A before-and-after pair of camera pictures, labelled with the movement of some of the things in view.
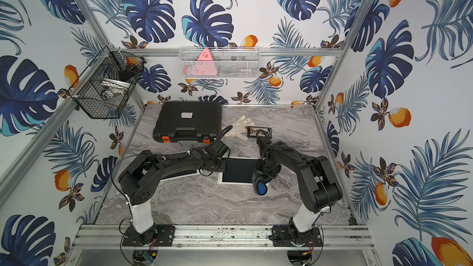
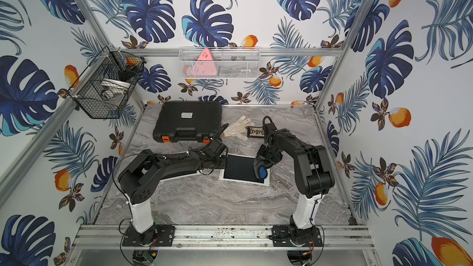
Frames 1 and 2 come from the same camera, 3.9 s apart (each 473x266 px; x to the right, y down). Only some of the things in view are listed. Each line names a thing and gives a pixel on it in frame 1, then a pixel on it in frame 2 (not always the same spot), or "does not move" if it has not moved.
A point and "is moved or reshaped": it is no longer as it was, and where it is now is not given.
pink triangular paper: x=205 y=65 does not move
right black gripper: x=272 y=174 to x=260 y=154
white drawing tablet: x=239 y=170 does not move
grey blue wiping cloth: x=260 y=181 is moved or reshaped
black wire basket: x=105 y=85 does not move
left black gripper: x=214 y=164 does not move
